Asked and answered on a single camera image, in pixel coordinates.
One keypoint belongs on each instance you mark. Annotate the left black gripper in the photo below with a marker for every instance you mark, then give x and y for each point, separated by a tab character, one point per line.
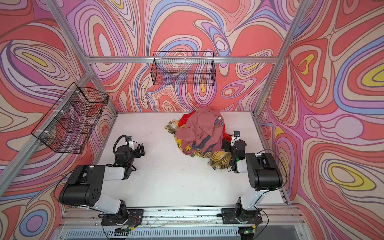
141	150

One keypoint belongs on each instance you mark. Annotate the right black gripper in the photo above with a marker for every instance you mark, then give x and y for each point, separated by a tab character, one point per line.
226	145

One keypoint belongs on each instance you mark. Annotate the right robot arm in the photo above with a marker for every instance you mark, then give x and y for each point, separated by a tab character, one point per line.
264	177

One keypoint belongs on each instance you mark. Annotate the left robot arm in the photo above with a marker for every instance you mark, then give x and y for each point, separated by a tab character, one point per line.
84	187

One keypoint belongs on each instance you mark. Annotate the yellow plaid flannel cloth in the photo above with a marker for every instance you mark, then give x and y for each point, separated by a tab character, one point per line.
218	160

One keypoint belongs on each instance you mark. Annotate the dusty pink t-shirt with print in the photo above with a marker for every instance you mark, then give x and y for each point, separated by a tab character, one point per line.
203	131

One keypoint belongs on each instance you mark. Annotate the black wire basket left wall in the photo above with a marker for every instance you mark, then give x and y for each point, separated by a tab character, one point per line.
73	123

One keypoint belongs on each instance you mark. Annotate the black wire basket wall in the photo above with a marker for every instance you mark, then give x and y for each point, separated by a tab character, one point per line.
183	68
73	123

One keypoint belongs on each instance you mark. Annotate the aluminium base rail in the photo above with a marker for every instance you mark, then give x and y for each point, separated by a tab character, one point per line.
276	222

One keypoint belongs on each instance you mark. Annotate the black wire basket back wall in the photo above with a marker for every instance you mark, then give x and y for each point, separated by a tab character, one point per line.
183	68

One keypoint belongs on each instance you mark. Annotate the aluminium frame profiles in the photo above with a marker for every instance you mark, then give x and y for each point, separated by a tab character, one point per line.
117	41

